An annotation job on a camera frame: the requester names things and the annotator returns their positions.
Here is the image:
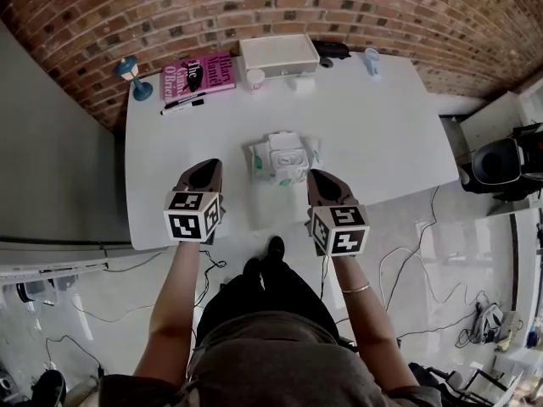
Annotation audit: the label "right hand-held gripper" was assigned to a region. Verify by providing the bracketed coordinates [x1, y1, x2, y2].
[305, 168, 371, 257]

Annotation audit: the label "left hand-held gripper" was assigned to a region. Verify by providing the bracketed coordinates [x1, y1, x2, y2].
[163, 158, 226, 245]

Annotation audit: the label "white wet wipes pack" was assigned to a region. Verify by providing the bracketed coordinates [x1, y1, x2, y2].
[241, 130, 325, 187]

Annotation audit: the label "person's right forearm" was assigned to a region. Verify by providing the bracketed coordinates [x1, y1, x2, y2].
[328, 254, 421, 391]

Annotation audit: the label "person's left forearm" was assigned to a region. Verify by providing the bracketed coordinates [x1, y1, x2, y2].
[132, 240, 203, 377]

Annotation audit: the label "person's black shoe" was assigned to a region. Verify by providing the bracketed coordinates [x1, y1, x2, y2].
[266, 235, 286, 264]
[242, 257, 261, 282]

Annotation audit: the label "black marker pen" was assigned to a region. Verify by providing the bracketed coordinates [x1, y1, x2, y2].
[163, 91, 206, 109]
[160, 98, 205, 116]

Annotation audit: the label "person's black trousers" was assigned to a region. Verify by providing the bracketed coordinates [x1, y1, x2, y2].
[194, 259, 340, 347]

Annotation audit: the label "pink book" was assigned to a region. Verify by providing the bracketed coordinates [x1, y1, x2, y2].
[159, 50, 237, 102]

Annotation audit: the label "white paper cup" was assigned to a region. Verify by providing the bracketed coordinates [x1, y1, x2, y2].
[245, 68, 266, 95]

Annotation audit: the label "small white box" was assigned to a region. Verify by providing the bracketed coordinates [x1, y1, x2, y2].
[289, 72, 316, 94]

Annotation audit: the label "blue table lamp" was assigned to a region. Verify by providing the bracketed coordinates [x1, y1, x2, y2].
[113, 55, 154, 102]

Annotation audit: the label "white drawer organizer box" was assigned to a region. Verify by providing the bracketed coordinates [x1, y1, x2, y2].
[237, 33, 320, 87]

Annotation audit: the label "black power strip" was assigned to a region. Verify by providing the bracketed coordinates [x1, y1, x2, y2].
[311, 39, 351, 60]

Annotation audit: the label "person's grey shirt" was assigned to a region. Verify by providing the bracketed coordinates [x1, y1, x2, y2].
[98, 311, 442, 407]

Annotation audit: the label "black office chair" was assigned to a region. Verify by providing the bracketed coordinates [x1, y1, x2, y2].
[461, 125, 543, 203]

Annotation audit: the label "grey backpack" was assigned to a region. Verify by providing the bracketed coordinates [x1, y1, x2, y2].
[470, 301, 506, 343]

